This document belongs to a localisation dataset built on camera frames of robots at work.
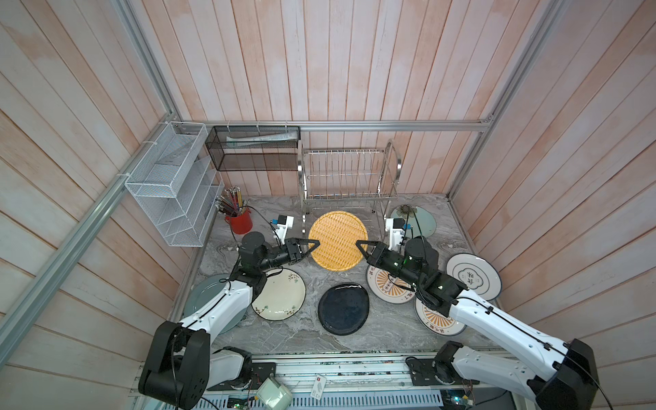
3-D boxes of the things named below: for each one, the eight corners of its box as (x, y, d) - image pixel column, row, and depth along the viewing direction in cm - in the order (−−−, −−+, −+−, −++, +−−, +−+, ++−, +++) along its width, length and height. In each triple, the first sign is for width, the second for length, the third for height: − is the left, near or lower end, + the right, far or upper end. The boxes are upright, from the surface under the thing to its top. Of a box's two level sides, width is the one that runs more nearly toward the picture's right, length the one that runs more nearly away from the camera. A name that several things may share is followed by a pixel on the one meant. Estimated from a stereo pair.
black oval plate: (318, 335, 83) (317, 333, 81) (318, 285, 94) (318, 283, 92) (371, 335, 83) (372, 333, 81) (366, 285, 94) (366, 283, 92)
